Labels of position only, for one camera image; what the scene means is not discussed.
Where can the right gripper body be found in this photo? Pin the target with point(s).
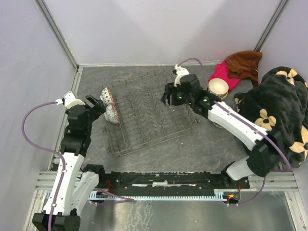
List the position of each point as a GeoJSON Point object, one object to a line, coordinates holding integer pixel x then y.
{"type": "Point", "coordinates": [178, 98]}

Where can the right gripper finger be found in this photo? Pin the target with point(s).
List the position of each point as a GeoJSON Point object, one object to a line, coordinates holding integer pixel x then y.
{"type": "Point", "coordinates": [169, 99]}
{"type": "Point", "coordinates": [164, 99]}

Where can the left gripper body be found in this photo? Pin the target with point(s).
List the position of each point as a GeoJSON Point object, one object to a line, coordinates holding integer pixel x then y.
{"type": "Point", "coordinates": [92, 114]}

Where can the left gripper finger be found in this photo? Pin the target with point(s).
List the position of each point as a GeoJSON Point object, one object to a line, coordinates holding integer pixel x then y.
{"type": "Point", "coordinates": [93, 100]}
{"type": "Point", "coordinates": [99, 109]}

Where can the red green dotted bowl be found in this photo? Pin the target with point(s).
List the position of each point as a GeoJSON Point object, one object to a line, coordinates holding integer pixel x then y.
{"type": "Point", "coordinates": [111, 114]}

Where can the green diamond pattern bowl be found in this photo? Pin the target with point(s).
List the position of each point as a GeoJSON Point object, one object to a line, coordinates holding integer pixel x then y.
{"type": "Point", "coordinates": [106, 96]}

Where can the grey wire dish rack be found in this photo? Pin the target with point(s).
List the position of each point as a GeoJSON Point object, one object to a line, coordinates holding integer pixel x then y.
{"type": "Point", "coordinates": [144, 120]}

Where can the red lattice pattern bowl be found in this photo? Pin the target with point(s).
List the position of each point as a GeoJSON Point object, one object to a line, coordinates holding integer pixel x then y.
{"type": "Point", "coordinates": [218, 87]}

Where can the yellow dotted bowl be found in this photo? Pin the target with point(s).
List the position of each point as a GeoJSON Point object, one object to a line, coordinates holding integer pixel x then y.
{"type": "Point", "coordinates": [221, 96]}

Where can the grey speckled bowl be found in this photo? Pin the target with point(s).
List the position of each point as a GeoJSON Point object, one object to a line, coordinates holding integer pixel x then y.
{"type": "Point", "coordinates": [217, 125]}

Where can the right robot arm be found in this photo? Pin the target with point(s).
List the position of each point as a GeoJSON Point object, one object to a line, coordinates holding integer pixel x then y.
{"type": "Point", "coordinates": [265, 147]}

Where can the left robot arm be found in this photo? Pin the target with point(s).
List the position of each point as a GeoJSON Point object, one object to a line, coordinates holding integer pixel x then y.
{"type": "Point", "coordinates": [69, 194]}

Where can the pink cloth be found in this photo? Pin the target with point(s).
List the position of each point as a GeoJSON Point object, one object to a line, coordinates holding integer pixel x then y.
{"type": "Point", "coordinates": [221, 71]}

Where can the brown cloth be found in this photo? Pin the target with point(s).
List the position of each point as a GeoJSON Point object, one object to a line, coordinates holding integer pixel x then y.
{"type": "Point", "coordinates": [244, 64]}

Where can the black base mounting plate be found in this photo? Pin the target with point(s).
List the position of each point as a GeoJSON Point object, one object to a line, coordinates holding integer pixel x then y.
{"type": "Point", "coordinates": [163, 184]}

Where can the black floral blanket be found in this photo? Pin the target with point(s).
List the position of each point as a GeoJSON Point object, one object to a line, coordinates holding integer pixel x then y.
{"type": "Point", "coordinates": [280, 102]}

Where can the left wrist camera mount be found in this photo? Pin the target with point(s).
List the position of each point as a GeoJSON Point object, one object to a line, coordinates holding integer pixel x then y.
{"type": "Point", "coordinates": [70, 100]}

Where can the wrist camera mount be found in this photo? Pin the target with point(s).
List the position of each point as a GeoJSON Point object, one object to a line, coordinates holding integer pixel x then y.
{"type": "Point", "coordinates": [70, 100]}
{"type": "Point", "coordinates": [179, 72]}

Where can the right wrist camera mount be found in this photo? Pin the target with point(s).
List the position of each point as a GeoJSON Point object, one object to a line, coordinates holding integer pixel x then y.
{"type": "Point", "coordinates": [179, 72]}

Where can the light blue cable duct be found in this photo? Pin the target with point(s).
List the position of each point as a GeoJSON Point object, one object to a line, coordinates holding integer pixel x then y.
{"type": "Point", "coordinates": [97, 196]}

